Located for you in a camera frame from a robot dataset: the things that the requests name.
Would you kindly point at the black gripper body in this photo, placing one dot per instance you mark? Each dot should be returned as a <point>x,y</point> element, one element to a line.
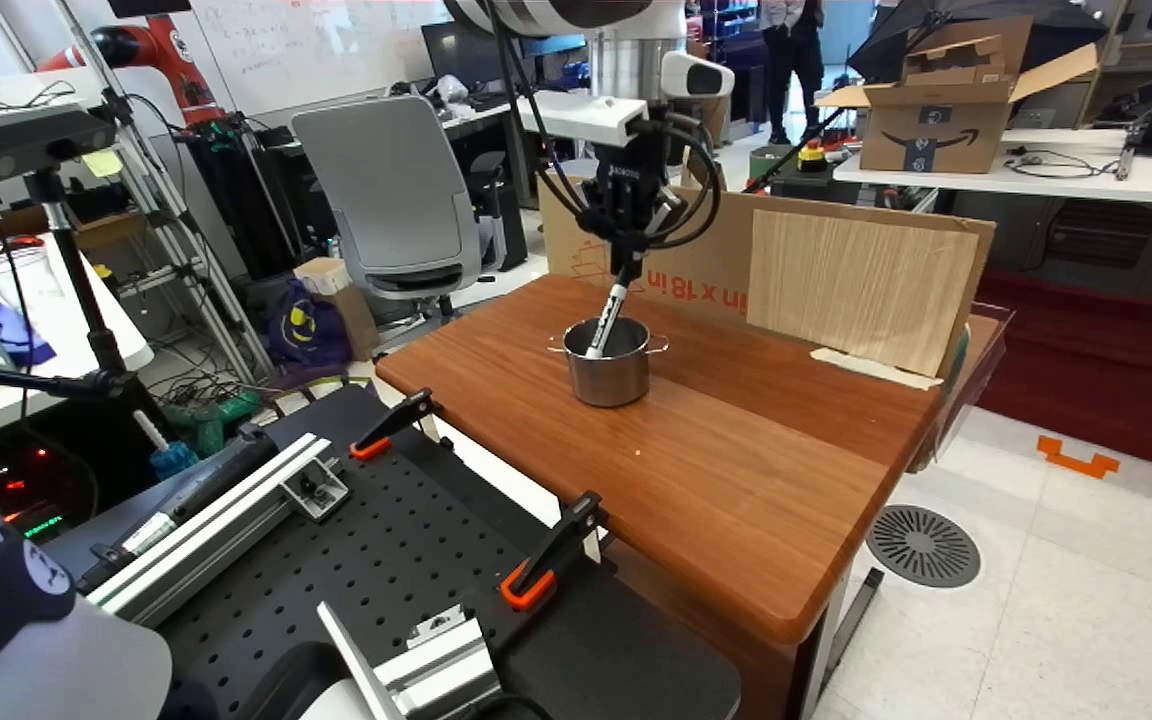
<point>630,192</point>

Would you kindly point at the white flat strip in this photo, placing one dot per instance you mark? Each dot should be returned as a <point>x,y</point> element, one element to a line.
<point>876,368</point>

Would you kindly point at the black box red lights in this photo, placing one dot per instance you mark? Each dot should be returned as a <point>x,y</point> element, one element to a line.
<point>19,487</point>

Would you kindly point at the grey table leg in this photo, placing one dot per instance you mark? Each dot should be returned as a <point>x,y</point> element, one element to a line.
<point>848,635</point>

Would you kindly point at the white long table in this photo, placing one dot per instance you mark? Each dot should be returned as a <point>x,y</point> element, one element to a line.
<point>1041,180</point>

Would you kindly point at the black perforated board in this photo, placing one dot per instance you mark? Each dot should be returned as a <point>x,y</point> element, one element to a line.
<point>389,561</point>

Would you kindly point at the grey office chair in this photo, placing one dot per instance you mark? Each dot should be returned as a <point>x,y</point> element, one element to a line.
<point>398,202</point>

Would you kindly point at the blue object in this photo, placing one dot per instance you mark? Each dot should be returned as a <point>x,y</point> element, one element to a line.
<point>15,329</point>

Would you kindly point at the standing person dark clothes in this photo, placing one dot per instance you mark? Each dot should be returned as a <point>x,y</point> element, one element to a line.
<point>791,61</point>

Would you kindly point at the round floor drain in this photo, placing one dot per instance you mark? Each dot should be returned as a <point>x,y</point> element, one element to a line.
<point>924,546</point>

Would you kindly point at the purple colourful printed bag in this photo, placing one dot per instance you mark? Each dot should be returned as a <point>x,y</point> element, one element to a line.
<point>303,324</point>

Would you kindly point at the silver metal stand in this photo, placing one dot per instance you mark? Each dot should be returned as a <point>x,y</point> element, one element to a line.
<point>169,202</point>

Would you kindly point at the light corrugated cardboard panel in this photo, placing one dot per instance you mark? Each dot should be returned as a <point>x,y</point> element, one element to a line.
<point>857,286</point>

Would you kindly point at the short aluminium extrusion bracket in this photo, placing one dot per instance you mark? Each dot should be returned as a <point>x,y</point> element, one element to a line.
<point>422,664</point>

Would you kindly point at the black tripod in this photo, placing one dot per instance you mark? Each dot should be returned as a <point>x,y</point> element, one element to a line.
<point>82,305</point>

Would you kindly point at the brown cardboard panel red print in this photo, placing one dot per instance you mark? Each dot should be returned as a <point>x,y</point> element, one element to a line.
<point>681,263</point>

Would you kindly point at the navy white cap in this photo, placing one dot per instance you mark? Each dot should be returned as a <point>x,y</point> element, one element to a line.
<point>19,625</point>

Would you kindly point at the long aluminium extrusion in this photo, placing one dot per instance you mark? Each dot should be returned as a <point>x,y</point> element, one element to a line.
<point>209,524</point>

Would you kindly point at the black marker white label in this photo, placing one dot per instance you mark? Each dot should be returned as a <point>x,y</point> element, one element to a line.
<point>604,324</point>

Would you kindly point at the white side table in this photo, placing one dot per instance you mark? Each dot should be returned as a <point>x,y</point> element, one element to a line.
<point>28,335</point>

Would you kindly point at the open brown shipping box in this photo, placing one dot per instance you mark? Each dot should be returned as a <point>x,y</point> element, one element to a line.
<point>949,102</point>

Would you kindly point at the orange black bar clamp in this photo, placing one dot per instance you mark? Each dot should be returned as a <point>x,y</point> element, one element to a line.
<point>389,426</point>
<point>548,554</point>

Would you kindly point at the red machine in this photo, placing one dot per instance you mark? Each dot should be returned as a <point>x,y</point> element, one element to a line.
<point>163,61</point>

